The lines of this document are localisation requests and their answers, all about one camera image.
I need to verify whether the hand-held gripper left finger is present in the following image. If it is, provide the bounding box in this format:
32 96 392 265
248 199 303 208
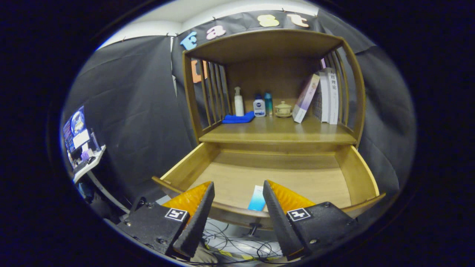
117 181 216 259

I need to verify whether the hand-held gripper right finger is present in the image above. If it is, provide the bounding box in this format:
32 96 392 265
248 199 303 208
262 180 360 261

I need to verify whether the blue tube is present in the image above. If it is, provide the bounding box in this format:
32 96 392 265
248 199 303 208
248 185 267 212

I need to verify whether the wooden drawer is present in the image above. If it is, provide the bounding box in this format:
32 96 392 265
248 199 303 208
151 142 386 238

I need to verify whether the wooden countertop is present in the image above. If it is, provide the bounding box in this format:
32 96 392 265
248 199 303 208
199 113 357 145

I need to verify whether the wooden cabinet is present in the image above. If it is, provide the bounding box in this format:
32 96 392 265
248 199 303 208
182 29 367 149

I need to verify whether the blue folded cloth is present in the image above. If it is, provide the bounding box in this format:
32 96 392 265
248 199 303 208
222 111 256 124

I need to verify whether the beige lidded ceramic cup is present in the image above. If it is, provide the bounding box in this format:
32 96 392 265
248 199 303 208
275 101 293 118

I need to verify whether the white bottle with blue cap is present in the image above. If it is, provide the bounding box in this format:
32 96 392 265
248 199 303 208
253 94 266 118

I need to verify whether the white side desk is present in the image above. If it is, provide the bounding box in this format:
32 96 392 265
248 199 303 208
72 145 130 214

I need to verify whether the white pump bottle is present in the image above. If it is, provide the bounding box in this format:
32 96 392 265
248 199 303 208
234 86 245 117

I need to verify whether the leaning pink and white book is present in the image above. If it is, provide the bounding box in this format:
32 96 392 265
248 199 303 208
292 73 320 123

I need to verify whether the black backdrop cloth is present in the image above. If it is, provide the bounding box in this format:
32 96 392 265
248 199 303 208
61 9 416 223

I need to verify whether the thin white book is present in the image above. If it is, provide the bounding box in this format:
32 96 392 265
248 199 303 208
314 71 330 123

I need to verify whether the computer monitor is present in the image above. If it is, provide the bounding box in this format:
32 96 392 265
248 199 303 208
62 106 91 156

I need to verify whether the tangle of floor cables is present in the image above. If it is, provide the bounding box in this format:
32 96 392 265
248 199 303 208
200 219 286 264

